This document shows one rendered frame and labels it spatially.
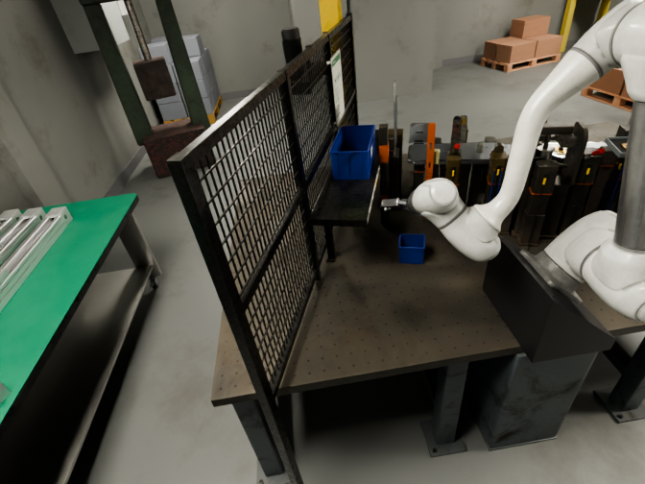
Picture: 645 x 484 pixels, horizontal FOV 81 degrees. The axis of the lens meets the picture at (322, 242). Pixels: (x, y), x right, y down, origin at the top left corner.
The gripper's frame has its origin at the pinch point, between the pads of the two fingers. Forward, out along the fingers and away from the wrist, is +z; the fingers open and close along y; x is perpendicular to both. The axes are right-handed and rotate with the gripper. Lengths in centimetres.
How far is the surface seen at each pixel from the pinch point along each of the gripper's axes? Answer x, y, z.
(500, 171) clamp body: 23.3, 41.7, 13.5
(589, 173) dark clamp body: 25, 72, 3
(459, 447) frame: -98, 45, 25
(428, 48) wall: 295, 105, 399
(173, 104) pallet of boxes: 168, -258, 430
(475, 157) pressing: 32, 37, 29
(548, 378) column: -55, 59, -6
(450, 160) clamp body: 26.3, 22.3, 19.4
